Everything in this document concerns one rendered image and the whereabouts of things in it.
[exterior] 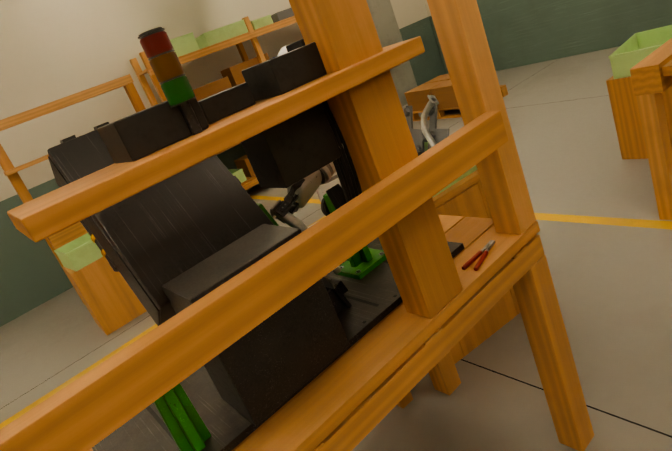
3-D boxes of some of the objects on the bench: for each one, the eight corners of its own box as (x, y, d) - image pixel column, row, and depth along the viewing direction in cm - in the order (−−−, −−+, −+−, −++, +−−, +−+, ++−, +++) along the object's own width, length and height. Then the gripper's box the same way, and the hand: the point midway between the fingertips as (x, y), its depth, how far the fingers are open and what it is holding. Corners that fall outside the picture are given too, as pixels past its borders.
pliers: (477, 271, 143) (476, 268, 142) (461, 270, 146) (460, 267, 146) (501, 242, 153) (500, 239, 152) (485, 242, 156) (484, 239, 156)
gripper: (328, 161, 141) (288, 209, 133) (327, 192, 155) (291, 237, 147) (306, 148, 143) (265, 195, 135) (307, 180, 157) (271, 224, 149)
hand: (283, 211), depth 142 cm, fingers closed on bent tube, 3 cm apart
